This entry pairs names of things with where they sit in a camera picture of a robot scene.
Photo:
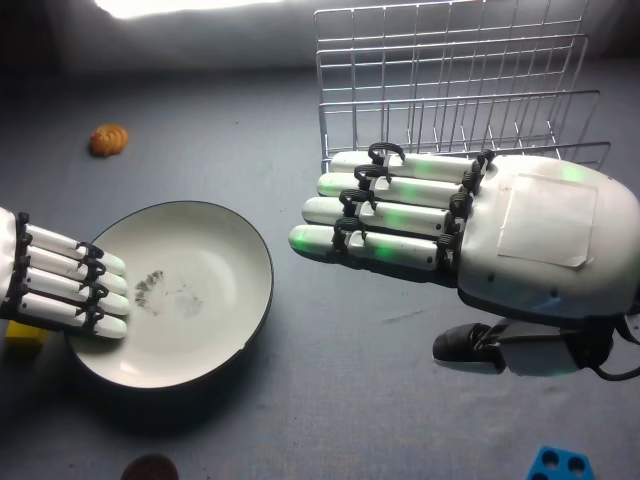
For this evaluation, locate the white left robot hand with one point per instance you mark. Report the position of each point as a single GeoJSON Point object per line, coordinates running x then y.
{"type": "Point", "coordinates": [50, 280]}

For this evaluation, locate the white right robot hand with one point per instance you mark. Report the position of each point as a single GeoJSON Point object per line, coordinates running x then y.
{"type": "Point", "coordinates": [530, 270]}

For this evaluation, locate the yellow rectangular block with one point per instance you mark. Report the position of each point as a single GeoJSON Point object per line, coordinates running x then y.
{"type": "Point", "coordinates": [22, 336]}

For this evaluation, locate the orange swirl cookie toy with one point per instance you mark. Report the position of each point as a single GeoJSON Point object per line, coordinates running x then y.
{"type": "Point", "coordinates": [109, 141]}

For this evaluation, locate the blue pentagon block with holes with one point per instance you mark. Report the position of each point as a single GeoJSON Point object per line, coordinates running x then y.
{"type": "Point", "coordinates": [560, 465]}

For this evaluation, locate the brown round cookie toy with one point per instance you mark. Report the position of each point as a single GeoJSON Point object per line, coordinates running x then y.
{"type": "Point", "coordinates": [150, 469]}

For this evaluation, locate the grey table cloth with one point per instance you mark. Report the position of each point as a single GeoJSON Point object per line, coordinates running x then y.
{"type": "Point", "coordinates": [350, 400]}

